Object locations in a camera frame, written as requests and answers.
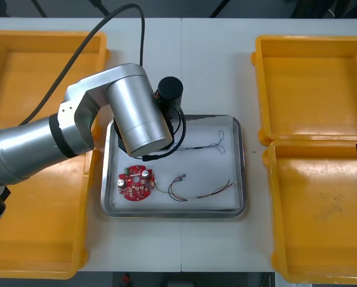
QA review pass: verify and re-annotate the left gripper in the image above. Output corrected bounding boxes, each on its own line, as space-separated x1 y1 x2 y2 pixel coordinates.
113 118 175 159

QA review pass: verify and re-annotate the round red circuit board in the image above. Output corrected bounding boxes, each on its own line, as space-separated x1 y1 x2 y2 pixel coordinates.
115 164 157 203

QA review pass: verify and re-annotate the multicoloured wire harness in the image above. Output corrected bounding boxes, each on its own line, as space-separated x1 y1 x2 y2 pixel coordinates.
154 173 236 203

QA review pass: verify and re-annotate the steel tray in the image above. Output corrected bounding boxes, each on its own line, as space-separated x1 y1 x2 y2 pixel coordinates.
100 114 247 219

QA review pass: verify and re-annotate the yellow-orange plastic bin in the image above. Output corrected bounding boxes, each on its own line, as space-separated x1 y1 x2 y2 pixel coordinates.
0 29 111 140
250 35 357 146
0 134 100 280
261 139 357 285

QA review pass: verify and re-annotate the white sheet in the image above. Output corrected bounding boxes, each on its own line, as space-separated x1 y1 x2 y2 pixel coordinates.
113 115 239 210

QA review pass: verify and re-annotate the black metal leg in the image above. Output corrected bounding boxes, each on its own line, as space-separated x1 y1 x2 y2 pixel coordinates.
209 0 231 19
30 0 48 18
87 0 114 19

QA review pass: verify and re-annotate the black left camera cable loop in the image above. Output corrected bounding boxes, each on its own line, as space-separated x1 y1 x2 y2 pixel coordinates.
141 106 187 163

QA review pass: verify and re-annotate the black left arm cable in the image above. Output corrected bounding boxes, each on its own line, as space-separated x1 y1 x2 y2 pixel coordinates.
19 3 146 126

